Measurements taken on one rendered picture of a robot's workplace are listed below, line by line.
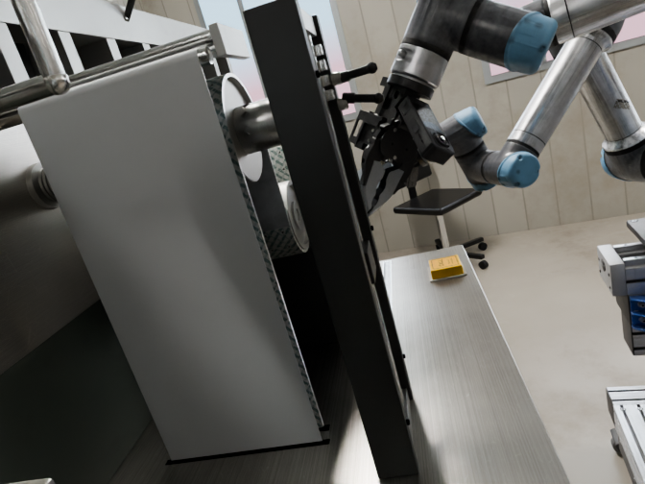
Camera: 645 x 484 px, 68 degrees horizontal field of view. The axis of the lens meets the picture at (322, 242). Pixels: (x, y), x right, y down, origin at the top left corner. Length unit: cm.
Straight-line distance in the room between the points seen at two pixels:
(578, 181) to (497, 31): 323
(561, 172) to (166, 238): 346
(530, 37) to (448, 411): 51
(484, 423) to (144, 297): 48
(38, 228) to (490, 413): 68
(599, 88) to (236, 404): 110
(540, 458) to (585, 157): 334
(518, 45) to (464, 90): 302
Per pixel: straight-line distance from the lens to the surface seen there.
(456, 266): 110
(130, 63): 65
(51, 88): 41
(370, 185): 72
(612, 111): 140
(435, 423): 71
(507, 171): 106
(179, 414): 76
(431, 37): 73
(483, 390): 75
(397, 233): 399
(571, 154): 386
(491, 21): 73
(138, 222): 64
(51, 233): 81
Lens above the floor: 135
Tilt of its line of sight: 16 degrees down
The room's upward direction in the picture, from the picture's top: 16 degrees counter-clockwise
